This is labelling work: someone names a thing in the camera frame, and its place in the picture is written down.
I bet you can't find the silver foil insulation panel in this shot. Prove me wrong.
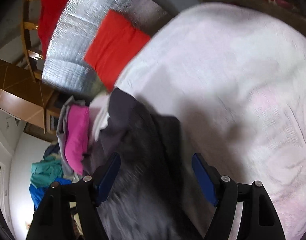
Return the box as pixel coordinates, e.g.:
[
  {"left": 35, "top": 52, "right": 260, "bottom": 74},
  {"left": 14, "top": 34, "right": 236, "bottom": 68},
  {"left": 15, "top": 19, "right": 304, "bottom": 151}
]
[{"left": 42, "top": 0, "right": 171, "bottom": 99}]

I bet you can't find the red cloth on railing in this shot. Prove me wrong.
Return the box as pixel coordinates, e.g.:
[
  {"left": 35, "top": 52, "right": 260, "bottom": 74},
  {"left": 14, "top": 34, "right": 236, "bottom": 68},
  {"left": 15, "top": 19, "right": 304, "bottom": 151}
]
[{"left": 38, "top": 0, "right": 69, "bottom": 59}]

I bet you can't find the wooden stair railing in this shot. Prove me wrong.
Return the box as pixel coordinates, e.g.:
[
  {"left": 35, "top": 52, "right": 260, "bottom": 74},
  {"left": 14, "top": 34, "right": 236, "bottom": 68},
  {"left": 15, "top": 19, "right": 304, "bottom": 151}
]
[{"left": 20, "top": 0, "right": 44, "bottom": 82}]

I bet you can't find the grey folded garment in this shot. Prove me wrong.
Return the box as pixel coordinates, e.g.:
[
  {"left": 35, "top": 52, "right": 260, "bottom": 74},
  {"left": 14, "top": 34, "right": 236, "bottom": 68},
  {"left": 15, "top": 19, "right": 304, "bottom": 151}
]
[{"left": 56, "top": 96, "right": 86, "bottom": 177}]

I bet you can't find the black quilted jacket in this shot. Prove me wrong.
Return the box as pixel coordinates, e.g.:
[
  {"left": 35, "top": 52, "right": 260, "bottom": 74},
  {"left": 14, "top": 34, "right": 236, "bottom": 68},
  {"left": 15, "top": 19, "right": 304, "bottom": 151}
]
[{"left": 82, "top": 89, "right": 201, "bottom": 239}]

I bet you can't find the teal garment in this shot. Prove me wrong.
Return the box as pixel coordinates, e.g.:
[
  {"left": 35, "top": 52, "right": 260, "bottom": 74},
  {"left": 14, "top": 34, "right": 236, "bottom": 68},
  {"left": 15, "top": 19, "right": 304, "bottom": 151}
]
[{"left": 30, "top": 156, "right": 63, "bottom": 189}]

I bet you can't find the orange-red square pillow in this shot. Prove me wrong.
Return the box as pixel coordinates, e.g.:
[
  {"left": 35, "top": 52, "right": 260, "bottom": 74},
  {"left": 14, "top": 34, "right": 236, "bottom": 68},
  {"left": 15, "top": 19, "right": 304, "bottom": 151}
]
[{"left": 84, "top": 10, "right": 150, "bottom": 92}]

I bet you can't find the white pink bed blanket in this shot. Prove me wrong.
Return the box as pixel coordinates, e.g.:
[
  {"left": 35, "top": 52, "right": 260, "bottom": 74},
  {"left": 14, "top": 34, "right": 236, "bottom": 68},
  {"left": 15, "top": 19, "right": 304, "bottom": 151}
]
[{"left": 89, "top": 2, "right": 306, "bottom": 240}]

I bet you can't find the magenta pillow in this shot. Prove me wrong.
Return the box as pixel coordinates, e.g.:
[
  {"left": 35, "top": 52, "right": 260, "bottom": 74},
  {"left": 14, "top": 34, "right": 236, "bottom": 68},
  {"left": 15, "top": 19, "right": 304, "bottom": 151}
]
[{"left": 64, "top": 105, "right": 90, "bottom": 175}]

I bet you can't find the blue jacket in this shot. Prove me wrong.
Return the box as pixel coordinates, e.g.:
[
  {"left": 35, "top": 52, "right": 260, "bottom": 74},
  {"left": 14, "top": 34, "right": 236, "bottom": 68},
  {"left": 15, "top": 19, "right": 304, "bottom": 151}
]
[{"left": 29, "top": 177, "right": 72, "bottom": 211}]

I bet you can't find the brown wooden pillar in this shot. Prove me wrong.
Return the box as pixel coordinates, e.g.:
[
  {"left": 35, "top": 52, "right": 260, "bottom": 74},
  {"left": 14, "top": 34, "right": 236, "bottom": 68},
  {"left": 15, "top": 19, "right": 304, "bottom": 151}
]
[{"left": 0, "top": 59, "right": 55, "bottom": 129}]

